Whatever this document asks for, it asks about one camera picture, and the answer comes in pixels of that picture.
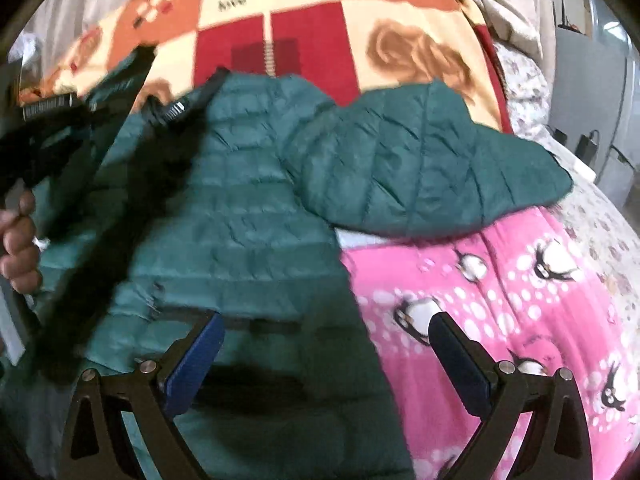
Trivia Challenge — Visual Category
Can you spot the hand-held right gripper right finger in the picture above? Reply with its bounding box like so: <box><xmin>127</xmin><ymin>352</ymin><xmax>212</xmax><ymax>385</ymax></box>
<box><xmin>429</xmin><ymin>311</ymin><xmax>593</xmax><ymax>480</ymax></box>

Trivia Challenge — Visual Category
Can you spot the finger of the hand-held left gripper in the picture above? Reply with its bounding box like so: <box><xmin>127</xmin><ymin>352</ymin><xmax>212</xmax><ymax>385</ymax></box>
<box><xmin>20</xmin><ymin>91</ymin><xmax>86</xmax><ymax>122</ymax></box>
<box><xmin>142</xmin><ymin>66</ymin><xmax>232</xmax><ymax>128</ymax></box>

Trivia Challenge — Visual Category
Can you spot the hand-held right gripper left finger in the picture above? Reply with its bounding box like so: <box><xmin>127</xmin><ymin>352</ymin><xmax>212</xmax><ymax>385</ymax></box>
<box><xmin>60</xmin><ymin>310</ymin><xmax>226</xmax><ymax>480</ymax></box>

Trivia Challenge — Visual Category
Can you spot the green quilted puffer jacket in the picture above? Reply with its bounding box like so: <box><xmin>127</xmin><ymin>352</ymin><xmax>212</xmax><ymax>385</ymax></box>
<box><xmin>0</xmin><ymin>47</ymin><xmax>573</xmax><ymax>480</ymax></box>

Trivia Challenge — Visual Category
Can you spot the person's left hand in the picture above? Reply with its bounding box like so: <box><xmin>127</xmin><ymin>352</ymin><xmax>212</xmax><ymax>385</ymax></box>
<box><xmin>0</xmin><ymin>192</ymin><xmax>42</xmax><ymax>297</ymax></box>

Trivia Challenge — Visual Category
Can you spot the pink penguin-print blanket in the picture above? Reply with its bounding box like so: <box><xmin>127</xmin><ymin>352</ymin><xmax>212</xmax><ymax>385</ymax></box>
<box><xmin>340</xmin><ymin>205</ymin><xmax>640</xmax><ymax>480</ymax></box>

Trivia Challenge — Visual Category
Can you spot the white cloth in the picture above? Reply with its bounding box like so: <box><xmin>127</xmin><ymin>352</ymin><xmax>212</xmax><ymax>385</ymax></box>
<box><xmin>336</xmin><ymin>229</ymin><xmax>392</xmax><ymax>250</ymax></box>

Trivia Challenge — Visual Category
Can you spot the red cream rose-print blanket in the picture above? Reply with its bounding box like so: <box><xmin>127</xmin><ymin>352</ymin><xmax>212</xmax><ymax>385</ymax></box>
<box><xmin>20</xmin><ymin>0</ymin><xmax>513</xmax><ymax>133</ymax></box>

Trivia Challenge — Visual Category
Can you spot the white floral bedsheet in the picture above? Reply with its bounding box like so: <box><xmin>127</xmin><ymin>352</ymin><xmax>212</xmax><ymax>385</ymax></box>
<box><xmin>492</xmin><ymin>40</ymin><xmax>640</xmax><ymax>361</ymax></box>

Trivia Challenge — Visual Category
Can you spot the grey cabinet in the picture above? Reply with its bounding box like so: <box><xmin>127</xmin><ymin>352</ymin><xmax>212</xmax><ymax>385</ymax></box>
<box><xmin>550</xmin><ymin>0</ymin><xmax>640</xmax><ymax>201</ymax></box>

